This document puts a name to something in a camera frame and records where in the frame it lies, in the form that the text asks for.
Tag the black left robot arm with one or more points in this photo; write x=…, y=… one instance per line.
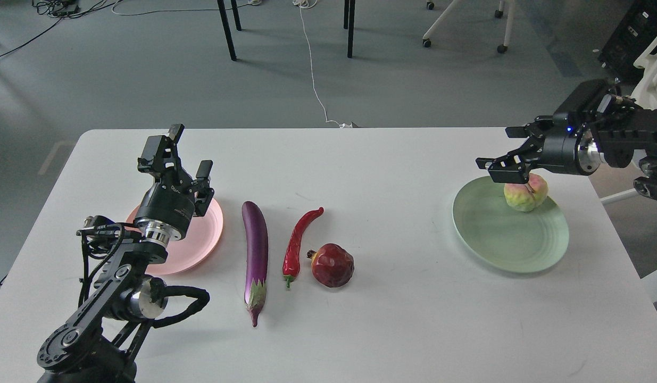
x=119, y=302

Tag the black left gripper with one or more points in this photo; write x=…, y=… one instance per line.
x=167, y=208

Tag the purple eggplant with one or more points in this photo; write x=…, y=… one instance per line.
x=257, y=250

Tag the black table legs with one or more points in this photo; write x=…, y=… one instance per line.
x=223, y=13
x=348, y=24

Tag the white office chair base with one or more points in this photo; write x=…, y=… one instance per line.
x=454, y=23

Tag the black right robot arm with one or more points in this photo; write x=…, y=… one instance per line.
x=594, y=125

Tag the green plate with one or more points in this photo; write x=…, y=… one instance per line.
x=506, y=239

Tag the white office chair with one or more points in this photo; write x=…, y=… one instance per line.
x=653, y=69

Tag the red chili pepper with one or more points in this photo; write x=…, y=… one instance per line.
x=292, y=265

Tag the black table legs left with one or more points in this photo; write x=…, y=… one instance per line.
x=223, y=13

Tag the black equipment box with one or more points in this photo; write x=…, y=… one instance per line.
x=635, y=32

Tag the green yellow apple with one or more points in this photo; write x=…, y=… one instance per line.
x=527, y=197

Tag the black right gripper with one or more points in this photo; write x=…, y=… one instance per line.
x=562, y=152

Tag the pink plate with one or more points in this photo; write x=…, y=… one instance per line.
x=202, y=238

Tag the red pomegranate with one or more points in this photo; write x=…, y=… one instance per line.
x=331, y=265

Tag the black table legs right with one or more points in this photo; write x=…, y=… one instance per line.
x=348, y=24

